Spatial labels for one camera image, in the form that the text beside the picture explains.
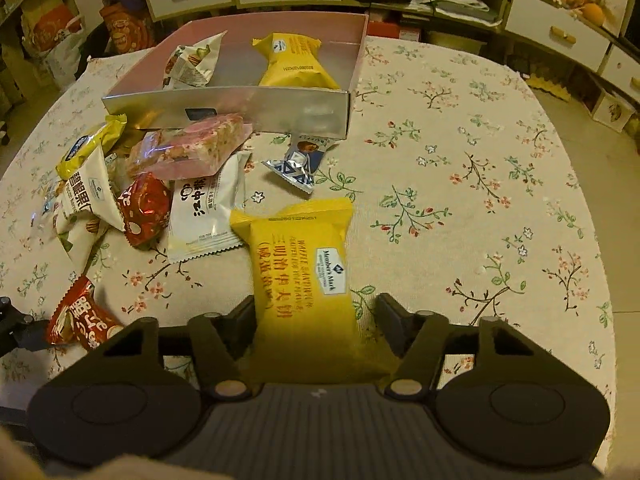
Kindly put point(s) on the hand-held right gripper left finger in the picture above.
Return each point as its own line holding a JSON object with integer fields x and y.
{"x": 245, "y": 325}

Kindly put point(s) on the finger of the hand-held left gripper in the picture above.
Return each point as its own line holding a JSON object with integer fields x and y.
{"x": 20, "y": 332}

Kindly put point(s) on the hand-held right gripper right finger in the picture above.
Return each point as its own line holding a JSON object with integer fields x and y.
{"x": 395, "y": 322}

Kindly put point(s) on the red snack packet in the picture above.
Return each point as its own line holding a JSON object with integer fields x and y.
{"x": 75, "y": 320}
{"x": 145, "y": 207}

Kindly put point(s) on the yellow snack packet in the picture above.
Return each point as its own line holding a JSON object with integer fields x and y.
{"x": 295, "y": 280}
{"x": 295, "y": 67}

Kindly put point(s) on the white green nut packet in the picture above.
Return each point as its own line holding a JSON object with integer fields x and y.
{"x": 75, "y": 242}
{"x": 192, "y": 65}
{"x": 85, "y": 190}

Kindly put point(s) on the silver cardboard box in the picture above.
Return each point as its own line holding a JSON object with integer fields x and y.
{"x": 300, "y": 112}

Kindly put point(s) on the white black-print snack packet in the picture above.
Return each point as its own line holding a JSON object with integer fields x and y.
{"x": 205, "y": 210}

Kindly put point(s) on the floral tablecloth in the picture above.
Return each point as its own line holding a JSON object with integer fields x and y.
{"x": 450, "y": 185}

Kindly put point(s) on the blue silver snack packet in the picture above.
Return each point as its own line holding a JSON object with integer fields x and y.
{"x": 300, "y": 160}

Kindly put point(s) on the pink nougat packet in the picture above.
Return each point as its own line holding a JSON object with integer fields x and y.
{"x": 210, "y": 140}

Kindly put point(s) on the small yellow blue-label packet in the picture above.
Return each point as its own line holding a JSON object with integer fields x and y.
{"x": 82, "y": 147}

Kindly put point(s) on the yellow scalloped mat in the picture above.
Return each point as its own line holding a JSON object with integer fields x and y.
{"x": 547, "y": 86}

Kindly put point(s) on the clear plastic storage box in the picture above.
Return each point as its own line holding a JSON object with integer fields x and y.
{"x": 452, "y": 41}

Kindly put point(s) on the red white shopping bag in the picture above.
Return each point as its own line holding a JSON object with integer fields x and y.
{"x": 55, "y": 40}

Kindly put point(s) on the red box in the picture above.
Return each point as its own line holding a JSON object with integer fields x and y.
{"x": 384, "y": 25}

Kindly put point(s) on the picture storage box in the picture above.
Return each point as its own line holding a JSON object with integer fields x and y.
{"x": 612, "y": 110}

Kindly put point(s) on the orange printed bag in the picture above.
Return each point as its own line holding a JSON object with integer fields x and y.
{"x": 125, "y": 27}

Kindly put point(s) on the stack of papers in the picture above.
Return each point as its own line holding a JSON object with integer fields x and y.
{"x": 450, "y": 2}

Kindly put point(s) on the white desk drawer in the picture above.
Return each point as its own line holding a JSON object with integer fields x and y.
{"x": 625, "y": 77}
{"x": 540, "y": 27}

